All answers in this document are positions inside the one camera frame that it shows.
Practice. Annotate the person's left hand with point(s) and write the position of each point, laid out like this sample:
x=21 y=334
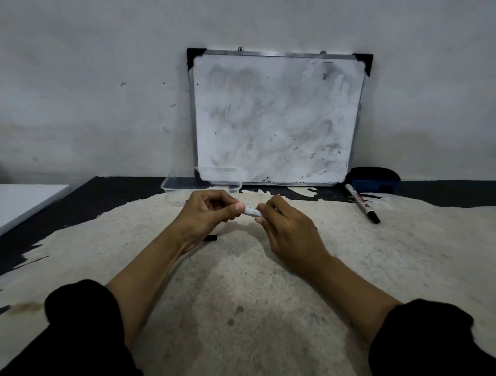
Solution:
x=199 y=217

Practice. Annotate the person's right hand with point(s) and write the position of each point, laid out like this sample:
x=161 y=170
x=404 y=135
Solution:
x=290 y=236

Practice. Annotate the person's left thumb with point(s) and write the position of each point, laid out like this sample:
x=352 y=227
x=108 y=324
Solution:
x=228 y=212

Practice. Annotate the person's right thumb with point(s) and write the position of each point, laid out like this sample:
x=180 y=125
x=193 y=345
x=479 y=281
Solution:
x=265 y=226

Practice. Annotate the white marker pen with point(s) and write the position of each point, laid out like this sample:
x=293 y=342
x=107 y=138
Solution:
x=252 y=211

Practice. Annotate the person's left forearm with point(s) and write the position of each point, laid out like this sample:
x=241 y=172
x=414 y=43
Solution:
x=149 y=282

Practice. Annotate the person's right forearm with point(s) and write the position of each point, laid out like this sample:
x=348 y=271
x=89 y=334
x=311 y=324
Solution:
x=348 y=294

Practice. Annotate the black marker cap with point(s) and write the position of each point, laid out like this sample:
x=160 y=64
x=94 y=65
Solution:
x=209 y=238

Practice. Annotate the clear plastic container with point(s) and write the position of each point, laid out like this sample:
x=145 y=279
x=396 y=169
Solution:
x=201 y=182

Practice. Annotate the white marker with black cap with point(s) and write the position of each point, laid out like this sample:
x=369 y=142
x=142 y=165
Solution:
x=362 y=203

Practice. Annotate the blue whiteboard eraser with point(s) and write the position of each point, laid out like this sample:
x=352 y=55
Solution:
x=374 y=179

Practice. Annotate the white board panel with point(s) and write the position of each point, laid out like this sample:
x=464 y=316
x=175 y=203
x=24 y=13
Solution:
x=27 y=203

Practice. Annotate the smudged whiteboard with metal frame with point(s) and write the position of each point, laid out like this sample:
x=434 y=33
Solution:
x=277 y=116

